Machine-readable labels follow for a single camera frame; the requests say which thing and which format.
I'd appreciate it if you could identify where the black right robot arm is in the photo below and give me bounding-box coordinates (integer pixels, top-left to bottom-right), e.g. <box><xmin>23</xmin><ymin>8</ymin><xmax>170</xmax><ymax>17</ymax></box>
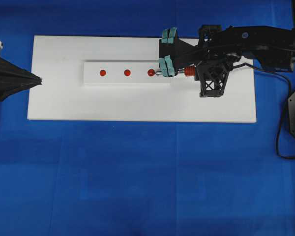
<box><xmin>158</xmin><ymin>25</ymin><xmax>295</xmax><ymax>97</ymax></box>

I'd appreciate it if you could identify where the small white raised plate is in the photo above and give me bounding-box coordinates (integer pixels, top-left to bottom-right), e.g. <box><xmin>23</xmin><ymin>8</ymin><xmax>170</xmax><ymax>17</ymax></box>
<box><xmin>83</xmin><ymin>60</ymin><xmax>171</xmax><ymax>86</ymax></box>

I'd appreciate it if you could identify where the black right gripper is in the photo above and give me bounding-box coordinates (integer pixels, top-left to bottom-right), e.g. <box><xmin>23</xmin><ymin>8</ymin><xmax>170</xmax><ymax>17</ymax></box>
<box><xmin>158</xmin><ymin>25</ymin><xmax>241</xmax><ymax>97</ymax></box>

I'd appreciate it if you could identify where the large white foam board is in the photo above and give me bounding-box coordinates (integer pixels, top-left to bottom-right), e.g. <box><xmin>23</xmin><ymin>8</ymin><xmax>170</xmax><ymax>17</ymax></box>
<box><xmin>28</xmin><ymin>36</ymin><xmax>257</xmax><ymax>123</ymax></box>

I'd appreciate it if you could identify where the blue table mat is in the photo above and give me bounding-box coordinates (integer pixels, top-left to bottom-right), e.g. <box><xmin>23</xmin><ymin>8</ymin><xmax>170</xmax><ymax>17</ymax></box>
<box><xmin>0</xmin><ymin>0</ymin><xmax>295</xmax><ymax>236</ymax></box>

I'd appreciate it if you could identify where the black soldering iron cable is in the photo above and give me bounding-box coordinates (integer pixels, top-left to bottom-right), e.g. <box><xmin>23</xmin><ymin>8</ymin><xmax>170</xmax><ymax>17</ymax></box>
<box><xmin>232</xmin><ymin>62</ymin><xmax>295</xmax><ymax>160</ymax></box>

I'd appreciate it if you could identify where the red handled soldering iron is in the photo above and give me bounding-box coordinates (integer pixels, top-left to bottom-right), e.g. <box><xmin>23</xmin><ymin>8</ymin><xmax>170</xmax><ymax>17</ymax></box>
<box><xmin>147</xmin><ymin>66</ymin><xmax>196</xmax><ymax>77</ymax></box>

